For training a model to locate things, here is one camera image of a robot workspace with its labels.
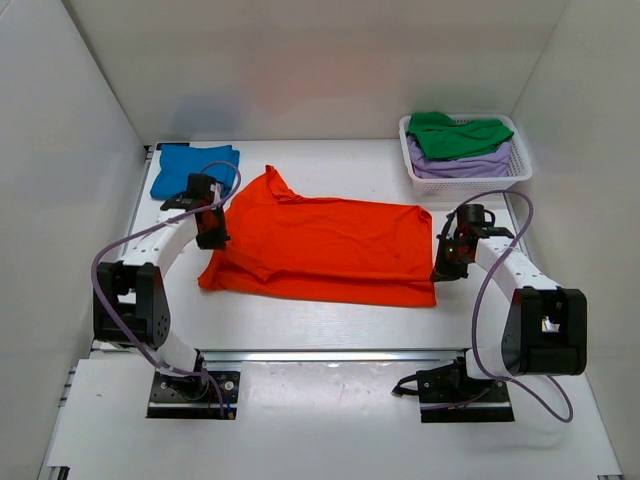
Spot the aluminium table rail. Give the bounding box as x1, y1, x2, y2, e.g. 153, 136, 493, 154
89, 143, 566, 364

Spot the orange t shirt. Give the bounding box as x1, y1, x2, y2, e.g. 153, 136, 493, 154
198, 165, 437, 308

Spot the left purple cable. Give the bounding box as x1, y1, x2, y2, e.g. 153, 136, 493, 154
89, 160, 243, 419

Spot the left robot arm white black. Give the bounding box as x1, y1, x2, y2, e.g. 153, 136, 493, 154
91, 173, 230, 398

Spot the folded blue t shirt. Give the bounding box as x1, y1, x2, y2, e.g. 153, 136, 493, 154
150, 144, 240, 200

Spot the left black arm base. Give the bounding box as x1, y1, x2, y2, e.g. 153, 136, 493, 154
146, 366, 241, 421

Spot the lavender t shirt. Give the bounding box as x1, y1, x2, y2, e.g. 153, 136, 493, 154
407, 137, 512, 179

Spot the white plastic basket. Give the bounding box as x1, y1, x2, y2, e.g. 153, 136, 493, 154
399, 113, 533, 198

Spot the green t shirt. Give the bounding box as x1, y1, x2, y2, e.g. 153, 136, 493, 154
406, 112, 514, 160

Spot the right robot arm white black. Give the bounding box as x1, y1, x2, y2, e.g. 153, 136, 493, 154
430, 204, 587, 401

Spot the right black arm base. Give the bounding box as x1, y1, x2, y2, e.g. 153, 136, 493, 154
391, 357, 515, 424

